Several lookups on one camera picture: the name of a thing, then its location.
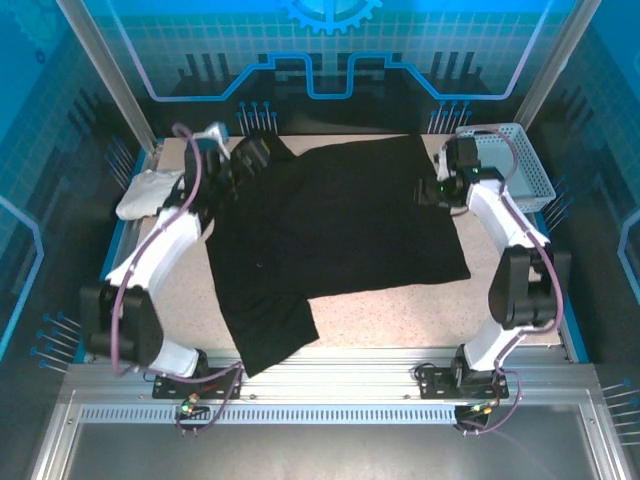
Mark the pale blue perforated plastic basket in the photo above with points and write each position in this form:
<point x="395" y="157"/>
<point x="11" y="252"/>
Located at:
<point x="530" y="165"/>

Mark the black floral print t-shirt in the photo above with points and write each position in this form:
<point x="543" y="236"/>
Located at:
<point x="340" y="225"/>

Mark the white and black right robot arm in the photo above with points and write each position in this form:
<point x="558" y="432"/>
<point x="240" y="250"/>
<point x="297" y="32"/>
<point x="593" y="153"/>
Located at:
<point x="500" y="215"/>

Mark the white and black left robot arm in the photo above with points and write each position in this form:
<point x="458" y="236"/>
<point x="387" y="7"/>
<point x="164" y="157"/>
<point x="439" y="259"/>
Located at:
<point x="155" y="255"/>

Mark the folded white t-shirt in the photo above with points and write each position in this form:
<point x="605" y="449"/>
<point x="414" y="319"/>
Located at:
<point x="142" y="195"/>

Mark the steel sheet panel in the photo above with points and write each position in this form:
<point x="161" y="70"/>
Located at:
<point x="325" y="455"/>

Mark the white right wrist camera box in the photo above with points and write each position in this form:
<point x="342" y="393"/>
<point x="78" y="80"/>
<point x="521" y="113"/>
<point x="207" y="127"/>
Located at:
<point x="442" y="160"/>

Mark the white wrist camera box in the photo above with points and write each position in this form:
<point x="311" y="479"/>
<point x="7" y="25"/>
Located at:
<point x="442" y="160"/>
<point x="215" y="135"/>

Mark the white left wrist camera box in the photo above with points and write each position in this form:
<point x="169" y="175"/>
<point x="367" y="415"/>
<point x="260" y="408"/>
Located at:
<point x="215" y="135"/>

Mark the aluminium frame post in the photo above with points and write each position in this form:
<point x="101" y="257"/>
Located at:
<point x="112" y="70"/>
<point x="548" y="70"/>

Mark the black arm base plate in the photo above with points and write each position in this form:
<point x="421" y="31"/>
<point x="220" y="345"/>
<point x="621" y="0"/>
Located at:
<point x="225" y="382"/>
<point x="435" y="382"/>

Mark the aluminium mounting rail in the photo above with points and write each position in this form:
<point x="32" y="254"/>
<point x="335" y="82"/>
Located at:
<point x="350" y="375"/>

